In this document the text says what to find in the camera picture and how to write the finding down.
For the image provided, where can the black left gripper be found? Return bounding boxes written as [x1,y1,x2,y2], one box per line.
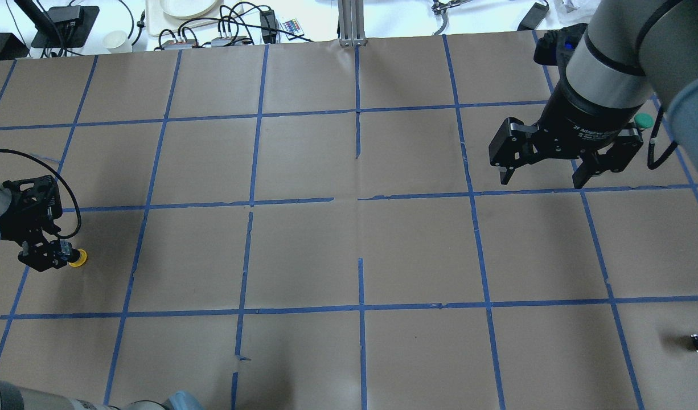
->
[0,175,69,272]

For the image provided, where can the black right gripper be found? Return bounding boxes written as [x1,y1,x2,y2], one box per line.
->
[488,85,643,189]

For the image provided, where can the yellow push button switch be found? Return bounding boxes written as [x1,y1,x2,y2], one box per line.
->
[59,240,87,268]

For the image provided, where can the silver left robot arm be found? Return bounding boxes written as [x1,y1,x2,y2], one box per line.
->
[0,175,80,272]

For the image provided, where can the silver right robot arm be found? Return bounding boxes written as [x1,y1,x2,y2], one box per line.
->
[488,1,698,189]

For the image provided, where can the black power adapter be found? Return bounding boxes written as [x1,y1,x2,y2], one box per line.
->
[516,1,550,31]

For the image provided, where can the white paper cup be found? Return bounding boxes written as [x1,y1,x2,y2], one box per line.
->
[102,30,133,54]

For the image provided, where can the beige tray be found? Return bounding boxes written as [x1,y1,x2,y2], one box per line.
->
[145,1,227,37]

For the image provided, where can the beige plate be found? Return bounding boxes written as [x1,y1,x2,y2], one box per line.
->
[159,0,219,20]

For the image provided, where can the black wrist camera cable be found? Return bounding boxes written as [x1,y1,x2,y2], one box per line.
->
[0,149,83,240]

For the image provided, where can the green push button switch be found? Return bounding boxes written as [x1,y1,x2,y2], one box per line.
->
[634,112,655,130]

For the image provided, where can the black camera stand base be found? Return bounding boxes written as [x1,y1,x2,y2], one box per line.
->
[28,5,101,49]

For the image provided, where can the aluminium frame post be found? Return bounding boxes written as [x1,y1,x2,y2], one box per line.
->
[338,0,367,48]

